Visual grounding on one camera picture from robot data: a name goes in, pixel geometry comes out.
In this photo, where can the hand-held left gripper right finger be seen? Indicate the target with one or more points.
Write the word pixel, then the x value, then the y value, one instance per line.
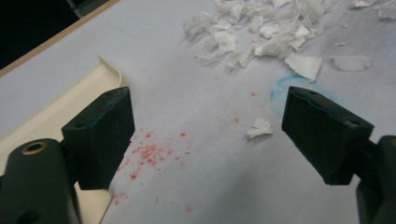
pixel 323 140

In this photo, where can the small crumpled white paper scrap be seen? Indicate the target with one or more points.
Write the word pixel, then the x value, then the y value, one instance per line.
pixel 259 128

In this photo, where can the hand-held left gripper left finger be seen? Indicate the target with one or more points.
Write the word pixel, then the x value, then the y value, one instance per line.
pixel 99 140

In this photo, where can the pile of white paper scraps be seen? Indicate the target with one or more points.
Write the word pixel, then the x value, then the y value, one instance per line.
pixel 274 34

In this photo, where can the cream plastic dustpan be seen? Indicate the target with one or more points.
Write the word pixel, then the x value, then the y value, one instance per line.
pixel 62 104

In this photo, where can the wooden table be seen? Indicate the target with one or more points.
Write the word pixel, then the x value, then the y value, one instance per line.
pixel 46 42

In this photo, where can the white table cover board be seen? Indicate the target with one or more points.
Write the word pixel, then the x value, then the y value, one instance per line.
pixel 202 155

